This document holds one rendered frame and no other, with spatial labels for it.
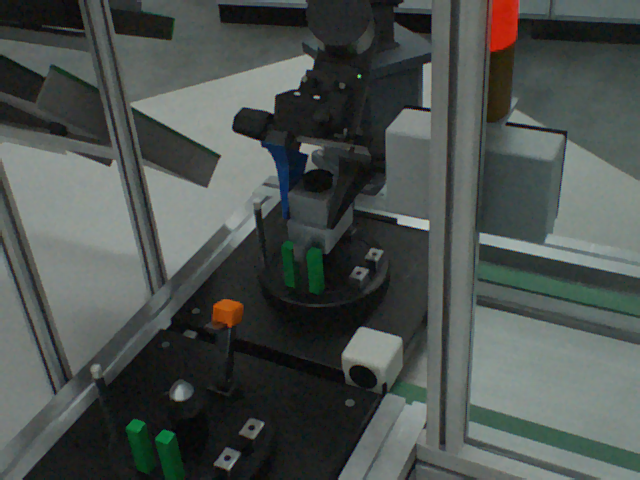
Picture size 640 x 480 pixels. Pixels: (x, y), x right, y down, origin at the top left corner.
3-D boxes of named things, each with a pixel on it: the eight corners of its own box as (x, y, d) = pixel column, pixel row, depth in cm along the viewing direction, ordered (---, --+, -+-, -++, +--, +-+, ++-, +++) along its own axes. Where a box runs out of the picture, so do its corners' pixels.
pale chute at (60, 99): (134, 161, 109) (147, 130, 110) (208, 189, 103) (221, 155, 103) (-45, 79, 85) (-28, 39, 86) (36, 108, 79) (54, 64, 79)
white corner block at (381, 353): (361, 354, 83) (359, 323, 80) (404, 367, 81) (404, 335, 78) (341, 386, 79) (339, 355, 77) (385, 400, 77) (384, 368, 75)
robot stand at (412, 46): (388, 135, 137) (386, 17, 125) (440, 173, 126) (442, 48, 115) (310, 160, 132) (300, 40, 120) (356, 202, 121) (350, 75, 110)
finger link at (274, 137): (281, 128, 86) (264, 121, 82) (362, 143, 82) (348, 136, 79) (277, 147, 86) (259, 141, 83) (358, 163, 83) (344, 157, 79)
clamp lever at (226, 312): (218, 377, 75) (224, 297, 73) (237, 383, 74) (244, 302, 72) (196, 391, 72) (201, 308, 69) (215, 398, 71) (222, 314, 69)
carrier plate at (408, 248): (281, 212, 104) (280, 198, 103) (467, 254, 95) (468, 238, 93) (172, 332, 87) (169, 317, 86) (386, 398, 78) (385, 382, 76)
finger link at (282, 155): (284, 150, 87) (258, 140, 82) (315, 156, 86) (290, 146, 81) (270, 215, 88) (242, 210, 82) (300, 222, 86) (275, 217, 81)
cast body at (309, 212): (316, 213, 89) (311, 156, 85) (353, 221, 88) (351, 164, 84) (279, 257, 83) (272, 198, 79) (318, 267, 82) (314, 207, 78)
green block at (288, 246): (290, 279, 87) (286, 240, 84) (300, 281, 86) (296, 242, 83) (285, 285, 86) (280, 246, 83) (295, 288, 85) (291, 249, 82)
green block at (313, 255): (314, 285, 85) (311, 246, 83) (325, 288, 85) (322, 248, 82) (309, 292, 85) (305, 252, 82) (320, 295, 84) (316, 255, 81)
